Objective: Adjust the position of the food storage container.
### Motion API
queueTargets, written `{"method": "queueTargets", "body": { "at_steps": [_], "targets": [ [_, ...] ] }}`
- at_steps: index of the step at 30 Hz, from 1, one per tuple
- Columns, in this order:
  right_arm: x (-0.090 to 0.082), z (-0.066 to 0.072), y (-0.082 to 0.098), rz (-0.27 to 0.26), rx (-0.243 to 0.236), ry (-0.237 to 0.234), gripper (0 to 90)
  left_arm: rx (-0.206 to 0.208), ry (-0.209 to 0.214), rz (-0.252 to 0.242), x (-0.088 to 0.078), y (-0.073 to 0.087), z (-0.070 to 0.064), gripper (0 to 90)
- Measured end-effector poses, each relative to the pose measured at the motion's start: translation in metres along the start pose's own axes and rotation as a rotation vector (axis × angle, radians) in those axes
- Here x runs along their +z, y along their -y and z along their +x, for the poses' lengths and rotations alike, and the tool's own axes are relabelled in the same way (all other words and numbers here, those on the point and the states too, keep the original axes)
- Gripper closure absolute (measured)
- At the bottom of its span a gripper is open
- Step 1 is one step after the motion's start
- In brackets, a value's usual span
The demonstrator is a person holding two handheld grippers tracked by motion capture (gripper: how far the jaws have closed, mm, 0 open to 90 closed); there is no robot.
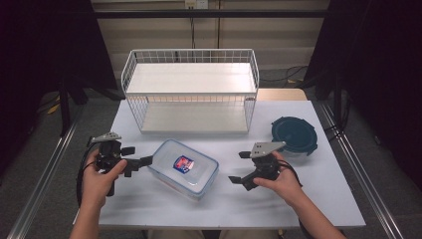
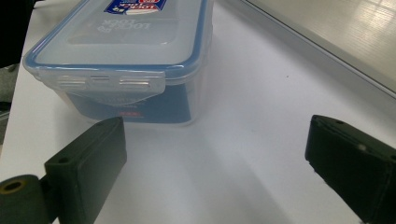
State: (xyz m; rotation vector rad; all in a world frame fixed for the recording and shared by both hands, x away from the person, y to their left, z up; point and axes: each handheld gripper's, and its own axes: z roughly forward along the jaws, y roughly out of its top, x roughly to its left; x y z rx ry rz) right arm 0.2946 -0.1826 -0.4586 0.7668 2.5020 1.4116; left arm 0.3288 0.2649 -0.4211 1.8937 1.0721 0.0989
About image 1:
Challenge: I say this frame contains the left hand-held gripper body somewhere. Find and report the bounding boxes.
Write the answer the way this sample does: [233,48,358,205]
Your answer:
[89,131,129,197]

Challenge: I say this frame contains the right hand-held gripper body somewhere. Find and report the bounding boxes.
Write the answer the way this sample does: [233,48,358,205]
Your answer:
[249,141,287,182]

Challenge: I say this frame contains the round container dark teal lid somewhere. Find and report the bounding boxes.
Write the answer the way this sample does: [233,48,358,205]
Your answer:
[271,116,318,159]

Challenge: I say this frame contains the clear rectangular food container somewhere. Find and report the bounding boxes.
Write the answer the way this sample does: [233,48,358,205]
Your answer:
[147,138,220,202]

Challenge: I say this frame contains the white wire storage rack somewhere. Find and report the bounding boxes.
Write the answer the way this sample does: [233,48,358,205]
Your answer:
[120,49,261,135]

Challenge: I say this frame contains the person's right hand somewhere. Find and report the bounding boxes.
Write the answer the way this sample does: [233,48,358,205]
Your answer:
[253,150,305,207]

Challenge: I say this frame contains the person's left hand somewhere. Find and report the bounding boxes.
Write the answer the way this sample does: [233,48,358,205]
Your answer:
[81,148,128,209]

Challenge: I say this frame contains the wooden table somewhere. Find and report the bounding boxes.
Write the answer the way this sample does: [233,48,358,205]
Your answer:
[257,88,309,102]

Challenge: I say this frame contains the yellow floor tape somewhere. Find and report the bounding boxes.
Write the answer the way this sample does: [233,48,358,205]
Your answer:
[46,95,62,116]

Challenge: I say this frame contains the black metal stand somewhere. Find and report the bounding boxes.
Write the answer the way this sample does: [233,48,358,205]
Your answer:
[332,75,344,131]

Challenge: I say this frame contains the black curtain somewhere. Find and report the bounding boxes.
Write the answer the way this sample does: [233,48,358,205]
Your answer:
[0,0,117,175]
[304,0,422,182]

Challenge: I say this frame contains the black horizontal bar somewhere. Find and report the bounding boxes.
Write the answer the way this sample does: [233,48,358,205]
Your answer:
[94,9,330,19]

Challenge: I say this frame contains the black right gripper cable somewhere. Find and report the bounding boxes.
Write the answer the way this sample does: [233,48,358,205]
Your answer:
[277,158,304,188]

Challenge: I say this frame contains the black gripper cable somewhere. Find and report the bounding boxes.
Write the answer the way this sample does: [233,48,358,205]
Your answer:
[277,158,304,188]
[76,141,101,209]

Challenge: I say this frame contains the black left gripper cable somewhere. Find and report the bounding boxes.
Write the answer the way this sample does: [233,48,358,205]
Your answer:
[76,141,101,209]

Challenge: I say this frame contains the metal floor rail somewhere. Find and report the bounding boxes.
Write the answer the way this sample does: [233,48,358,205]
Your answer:
[6,105,85,239]
[317,100,405,239]

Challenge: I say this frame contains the black floor cables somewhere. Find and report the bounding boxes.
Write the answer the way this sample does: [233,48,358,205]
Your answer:
[259,65,310,85]

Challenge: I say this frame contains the black wall cable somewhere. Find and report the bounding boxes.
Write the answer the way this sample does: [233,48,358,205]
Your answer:
[216,0,222,50]
[190,8,197,50]

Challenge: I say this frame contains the white wall outlet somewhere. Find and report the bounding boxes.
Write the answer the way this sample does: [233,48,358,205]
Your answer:
[184,0,209,10]

